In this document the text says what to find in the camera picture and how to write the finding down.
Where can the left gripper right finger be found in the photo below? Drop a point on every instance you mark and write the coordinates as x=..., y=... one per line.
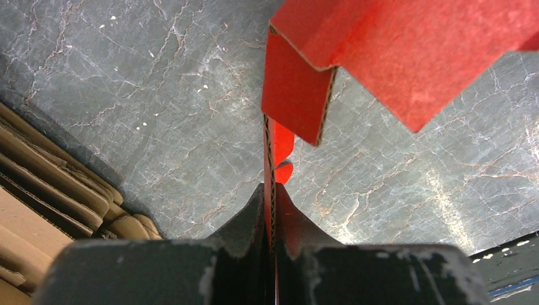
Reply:
x=314, y=268

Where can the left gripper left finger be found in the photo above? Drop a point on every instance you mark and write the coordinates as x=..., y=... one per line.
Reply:
x=227, y=267

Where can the red paper box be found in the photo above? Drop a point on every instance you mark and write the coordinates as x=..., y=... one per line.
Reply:
x=405, y=122

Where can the stack of flat brown cardboard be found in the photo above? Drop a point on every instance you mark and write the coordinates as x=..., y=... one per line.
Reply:
x=49, y=200

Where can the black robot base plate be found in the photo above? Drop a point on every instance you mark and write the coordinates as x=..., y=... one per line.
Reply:
x=510, y=270

